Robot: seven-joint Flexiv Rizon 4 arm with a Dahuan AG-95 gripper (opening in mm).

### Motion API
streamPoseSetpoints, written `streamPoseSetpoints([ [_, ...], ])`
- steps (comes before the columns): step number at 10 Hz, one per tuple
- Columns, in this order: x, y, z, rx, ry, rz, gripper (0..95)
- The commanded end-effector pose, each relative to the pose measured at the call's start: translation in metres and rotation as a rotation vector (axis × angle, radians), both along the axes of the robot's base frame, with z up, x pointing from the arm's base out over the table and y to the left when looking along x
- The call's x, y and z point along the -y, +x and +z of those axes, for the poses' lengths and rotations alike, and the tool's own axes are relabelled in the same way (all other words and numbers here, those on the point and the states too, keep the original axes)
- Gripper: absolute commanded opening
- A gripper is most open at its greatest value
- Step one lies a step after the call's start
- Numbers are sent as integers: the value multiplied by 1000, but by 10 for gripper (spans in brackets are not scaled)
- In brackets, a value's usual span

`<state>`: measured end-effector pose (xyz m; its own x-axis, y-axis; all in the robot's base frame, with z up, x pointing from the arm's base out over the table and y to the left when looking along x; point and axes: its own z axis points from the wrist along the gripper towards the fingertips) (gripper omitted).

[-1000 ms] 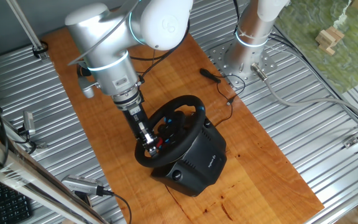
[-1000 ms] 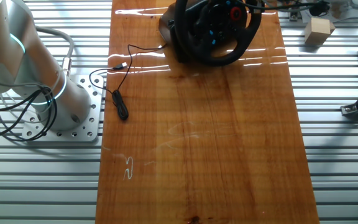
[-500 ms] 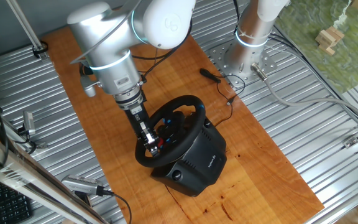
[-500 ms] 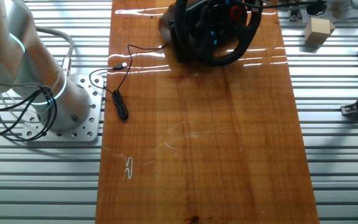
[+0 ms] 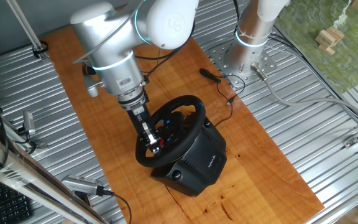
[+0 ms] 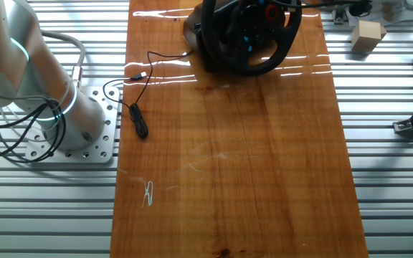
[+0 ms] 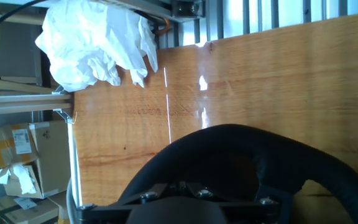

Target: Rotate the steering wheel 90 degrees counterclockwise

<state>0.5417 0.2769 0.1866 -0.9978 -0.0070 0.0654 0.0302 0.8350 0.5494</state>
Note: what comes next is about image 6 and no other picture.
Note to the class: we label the wooden board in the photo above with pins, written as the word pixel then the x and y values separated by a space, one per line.
pixel 228 197

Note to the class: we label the black wheel base housing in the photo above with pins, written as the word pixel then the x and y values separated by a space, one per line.
pixel 192 28

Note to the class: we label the small aluminium bracket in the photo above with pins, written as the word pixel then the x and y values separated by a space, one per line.
pixel 402 126

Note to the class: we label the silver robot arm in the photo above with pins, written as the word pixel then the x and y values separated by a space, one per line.
pixel 77 118

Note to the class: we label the black steering wheel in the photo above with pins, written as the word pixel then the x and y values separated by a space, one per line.
pixel 228 61

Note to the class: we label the grey conduit with connector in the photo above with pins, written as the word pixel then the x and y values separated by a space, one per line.
pixel 77 75

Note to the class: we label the small wooden block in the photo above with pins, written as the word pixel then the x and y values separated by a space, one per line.
pixel 368 36

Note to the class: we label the metal corner bracket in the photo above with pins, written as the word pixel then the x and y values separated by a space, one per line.
pixel 338 16

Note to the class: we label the silver robot mounting plate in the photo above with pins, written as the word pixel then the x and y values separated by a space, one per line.
pixel 111 143

